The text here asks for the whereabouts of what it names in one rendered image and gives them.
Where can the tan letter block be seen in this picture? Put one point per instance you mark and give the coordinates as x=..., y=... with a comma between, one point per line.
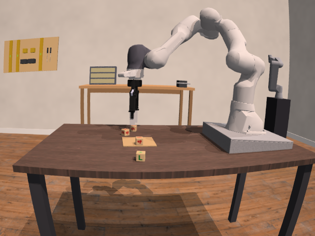
x=133, y=128
x=139, y=140
x=140, y=156
x=125, y=132

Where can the peach flat mat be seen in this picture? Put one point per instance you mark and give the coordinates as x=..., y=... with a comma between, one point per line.
x=130, y=142

